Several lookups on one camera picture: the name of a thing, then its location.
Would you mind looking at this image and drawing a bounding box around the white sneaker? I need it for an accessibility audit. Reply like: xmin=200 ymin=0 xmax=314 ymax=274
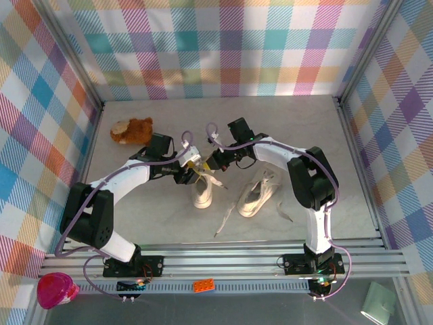
xmin=194 ymin=165 xmax=228 ymax=190
xmin=213 ymin=169 xmax=294 ymax=238

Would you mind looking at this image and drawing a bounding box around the brown plush monkey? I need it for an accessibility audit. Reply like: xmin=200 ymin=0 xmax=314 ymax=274
xmin=110 ymin=116 xmax=156 ymax=146

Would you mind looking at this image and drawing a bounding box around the grey slotted cable duct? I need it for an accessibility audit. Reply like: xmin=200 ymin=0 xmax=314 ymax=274
xmin=78 ymin=282 xmax=314 ymax=295

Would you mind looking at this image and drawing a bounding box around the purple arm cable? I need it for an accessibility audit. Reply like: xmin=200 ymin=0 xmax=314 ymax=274
xmin=205 ymin=122 xmax=352 ymax=301
xmin=53 ymin=130 xmax=197 ymax=301

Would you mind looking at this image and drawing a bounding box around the aluminium corner post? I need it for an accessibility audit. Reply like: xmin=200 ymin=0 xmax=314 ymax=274
xmin=333 ymin=0 xmax=405 ymax=106
xmin=32 ymin=0 xmax=104 ymax=111

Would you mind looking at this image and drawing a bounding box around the aluminium side rail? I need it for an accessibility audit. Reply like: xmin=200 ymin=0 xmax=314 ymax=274
xmin=333 ymin=96 xmax=386 ymax=250
xmin=60 ymin=101 xmax=104 ymax=253

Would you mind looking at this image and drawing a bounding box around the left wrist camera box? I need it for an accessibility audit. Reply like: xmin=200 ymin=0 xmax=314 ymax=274
xmin=177 ymin=144 xmax=203 ymax=169

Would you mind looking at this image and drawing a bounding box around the black round circuit board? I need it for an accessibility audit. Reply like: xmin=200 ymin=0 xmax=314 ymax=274
xmin=309 ymin=277 xmax=334 ymax=299

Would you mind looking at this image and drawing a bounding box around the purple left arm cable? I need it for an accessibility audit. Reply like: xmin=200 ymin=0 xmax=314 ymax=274
xmin=53 ymin=130 xmax=197 ymax=301

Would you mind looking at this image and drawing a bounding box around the orange toy brick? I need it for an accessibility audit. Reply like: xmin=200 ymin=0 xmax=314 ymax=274
xmin=193 ymin=278 xmax=217 ymax=294

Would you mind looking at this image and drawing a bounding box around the pink plastic bowl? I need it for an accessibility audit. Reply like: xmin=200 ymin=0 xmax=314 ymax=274
xmin=36 ymin=272 xmax=81 ymax=309

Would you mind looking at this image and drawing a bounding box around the aluminium rail frame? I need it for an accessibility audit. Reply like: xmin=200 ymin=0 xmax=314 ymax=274
xmin=39 ymin=238 xmax=413 ymax=281

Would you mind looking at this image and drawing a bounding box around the blue green circuit board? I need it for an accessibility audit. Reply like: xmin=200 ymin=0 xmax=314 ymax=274
xmin=116 ymin=279 xmax=147 ymax=293

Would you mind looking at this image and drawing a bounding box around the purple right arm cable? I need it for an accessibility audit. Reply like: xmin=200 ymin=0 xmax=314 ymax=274
xmin=205 ymin=122 xmax=352 ymax=301

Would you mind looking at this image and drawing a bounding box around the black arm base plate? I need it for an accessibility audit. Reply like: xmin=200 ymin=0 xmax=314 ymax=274
xmin=282 ymin=252 xmax=346 ymax=276
xmin=102 ymin=255 xmax=165 ymax=278

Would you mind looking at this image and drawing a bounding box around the pale green pad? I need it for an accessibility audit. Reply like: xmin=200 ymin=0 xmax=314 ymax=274
xmin=360 ymin=282 xmax=396 ymax=324

